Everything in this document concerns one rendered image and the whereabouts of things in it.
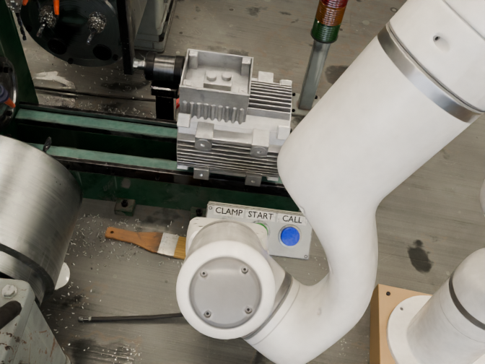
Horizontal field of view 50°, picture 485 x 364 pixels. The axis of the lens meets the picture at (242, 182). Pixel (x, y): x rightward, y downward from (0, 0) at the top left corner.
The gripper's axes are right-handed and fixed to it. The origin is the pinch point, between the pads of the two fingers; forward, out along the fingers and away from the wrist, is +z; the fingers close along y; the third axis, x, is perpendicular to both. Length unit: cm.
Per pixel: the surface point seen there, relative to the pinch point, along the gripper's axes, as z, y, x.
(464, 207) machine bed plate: 46, -56, -6
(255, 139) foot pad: 17.5, -3.3, -14.7
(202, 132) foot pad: 17.6, 6.1, -14.8
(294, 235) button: 5.9, -10.7, -0.3
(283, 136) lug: 17.8, -8.1, -16.0
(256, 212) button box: 6.5, -4.4, -3.1
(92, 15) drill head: 36, 32, -37
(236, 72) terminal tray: 22.2, 1.5, -26.7
